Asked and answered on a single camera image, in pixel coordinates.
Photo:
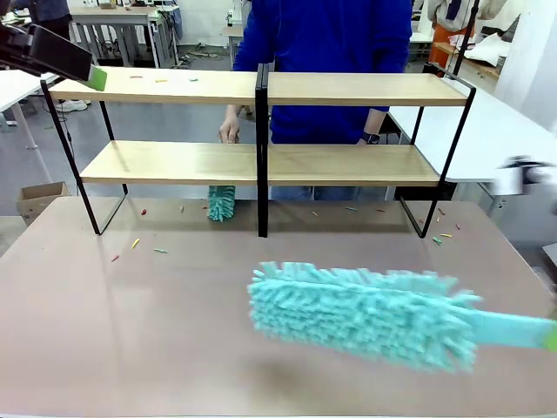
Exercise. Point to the person's left forearm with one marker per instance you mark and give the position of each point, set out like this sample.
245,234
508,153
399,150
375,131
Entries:
375,121

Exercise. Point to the white side table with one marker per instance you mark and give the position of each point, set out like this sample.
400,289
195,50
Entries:
17,87

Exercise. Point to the white paper sheets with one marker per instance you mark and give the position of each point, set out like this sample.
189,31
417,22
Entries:
489,48

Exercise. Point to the large white table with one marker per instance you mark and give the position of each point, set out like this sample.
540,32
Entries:
491,130

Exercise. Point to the small teal microfiber duster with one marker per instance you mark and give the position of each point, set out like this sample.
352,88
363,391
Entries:
222,202

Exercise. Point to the background person orange apron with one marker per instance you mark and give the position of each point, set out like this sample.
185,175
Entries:
452,17

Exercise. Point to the person's right forearm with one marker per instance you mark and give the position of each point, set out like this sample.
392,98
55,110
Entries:
232,110

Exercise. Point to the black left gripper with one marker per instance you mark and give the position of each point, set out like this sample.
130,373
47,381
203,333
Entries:
15,48

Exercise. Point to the person in blue sweater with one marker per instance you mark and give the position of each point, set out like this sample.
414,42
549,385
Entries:
326,43

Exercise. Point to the background person dark clothes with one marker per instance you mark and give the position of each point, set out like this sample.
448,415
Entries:
48,13

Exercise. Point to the grey metal workbench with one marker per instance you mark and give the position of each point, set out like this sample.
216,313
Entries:
117,17

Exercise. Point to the black stand pole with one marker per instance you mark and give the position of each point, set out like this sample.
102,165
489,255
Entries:
465,37

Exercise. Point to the white sneakers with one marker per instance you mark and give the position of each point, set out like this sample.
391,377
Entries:
75,105

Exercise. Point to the large teal microfiber duster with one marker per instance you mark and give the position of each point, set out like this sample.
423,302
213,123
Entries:
348,313

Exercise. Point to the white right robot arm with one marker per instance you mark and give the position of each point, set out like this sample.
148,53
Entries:
509,178

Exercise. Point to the brown cardboard box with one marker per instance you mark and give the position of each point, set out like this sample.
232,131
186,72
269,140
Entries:
41,198

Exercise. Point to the small background desk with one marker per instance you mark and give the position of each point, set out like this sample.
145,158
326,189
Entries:
232,32

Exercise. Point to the person's right hand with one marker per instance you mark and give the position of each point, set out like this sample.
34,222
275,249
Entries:
229,128

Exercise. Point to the black wristwatch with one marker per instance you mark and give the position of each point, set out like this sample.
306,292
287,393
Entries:
372,138

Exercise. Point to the wooden background table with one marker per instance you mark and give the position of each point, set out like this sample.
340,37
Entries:
478,65

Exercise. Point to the wooden shelf black metal frame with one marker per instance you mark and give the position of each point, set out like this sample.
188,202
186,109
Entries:
152,161
348,163

